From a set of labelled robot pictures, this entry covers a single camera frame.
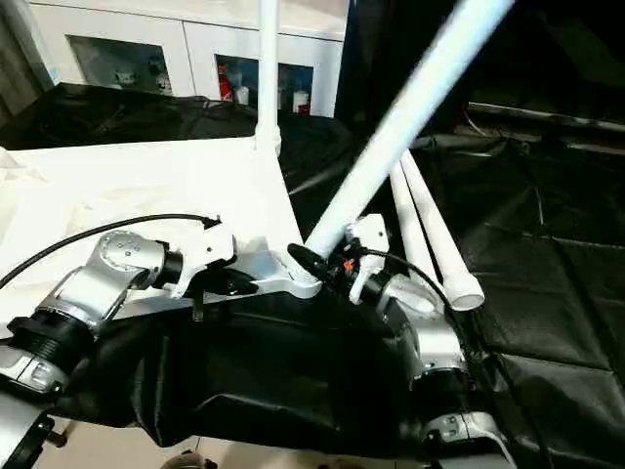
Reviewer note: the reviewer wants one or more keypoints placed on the silver metal bar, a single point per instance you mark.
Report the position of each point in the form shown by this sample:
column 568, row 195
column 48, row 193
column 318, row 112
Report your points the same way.
column 552, row 122

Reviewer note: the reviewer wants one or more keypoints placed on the large black box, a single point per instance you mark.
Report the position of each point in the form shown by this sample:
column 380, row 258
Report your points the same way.
column 376, row 54

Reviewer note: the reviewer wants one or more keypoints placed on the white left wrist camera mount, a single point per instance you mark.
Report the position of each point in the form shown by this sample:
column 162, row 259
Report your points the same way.
column 205, row 244

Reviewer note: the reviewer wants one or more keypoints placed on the white glass-door cabinet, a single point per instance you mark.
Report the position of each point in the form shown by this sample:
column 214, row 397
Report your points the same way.
column 195, row 29

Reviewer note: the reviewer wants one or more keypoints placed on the white pole teal bands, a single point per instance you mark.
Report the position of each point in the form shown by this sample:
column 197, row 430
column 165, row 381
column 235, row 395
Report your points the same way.
column 51, row 68

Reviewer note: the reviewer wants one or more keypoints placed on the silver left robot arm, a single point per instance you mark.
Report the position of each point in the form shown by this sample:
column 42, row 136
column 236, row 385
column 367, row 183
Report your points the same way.
column 107, row 264

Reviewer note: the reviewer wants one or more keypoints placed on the red package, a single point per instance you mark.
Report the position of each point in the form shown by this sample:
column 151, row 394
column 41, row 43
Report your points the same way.
column 225, row 84

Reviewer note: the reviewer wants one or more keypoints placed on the grey curtain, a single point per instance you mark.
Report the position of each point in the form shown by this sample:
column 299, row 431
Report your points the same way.
column 14, row 49

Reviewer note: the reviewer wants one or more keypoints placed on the white plastic table top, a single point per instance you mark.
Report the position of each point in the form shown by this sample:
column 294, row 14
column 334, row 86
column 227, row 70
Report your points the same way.
column 146, row 181

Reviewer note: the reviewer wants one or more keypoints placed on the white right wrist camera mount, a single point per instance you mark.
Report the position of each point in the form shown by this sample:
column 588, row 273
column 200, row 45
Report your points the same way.
column 371, row 229

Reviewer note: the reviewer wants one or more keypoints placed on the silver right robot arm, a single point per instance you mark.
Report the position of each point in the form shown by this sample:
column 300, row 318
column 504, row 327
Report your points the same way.
column 429, row 332

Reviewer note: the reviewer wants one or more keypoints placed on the white jar red label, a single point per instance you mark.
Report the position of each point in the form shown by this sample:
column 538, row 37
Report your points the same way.
column 300, row 102

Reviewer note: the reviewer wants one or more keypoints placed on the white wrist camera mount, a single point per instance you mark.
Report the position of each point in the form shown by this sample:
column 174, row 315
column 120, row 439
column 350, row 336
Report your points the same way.
column 205, row 244
column 371, row 229

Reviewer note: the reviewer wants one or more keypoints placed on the black work mat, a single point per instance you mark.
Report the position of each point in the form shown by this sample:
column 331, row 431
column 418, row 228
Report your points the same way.
column 303, row 352

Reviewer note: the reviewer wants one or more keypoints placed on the small white bottle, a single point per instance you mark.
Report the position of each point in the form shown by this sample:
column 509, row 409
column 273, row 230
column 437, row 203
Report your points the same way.
column 242, row 94

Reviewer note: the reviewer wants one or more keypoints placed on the dark robot left foot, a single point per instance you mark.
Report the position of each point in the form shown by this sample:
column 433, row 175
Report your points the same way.
column 188, row 460

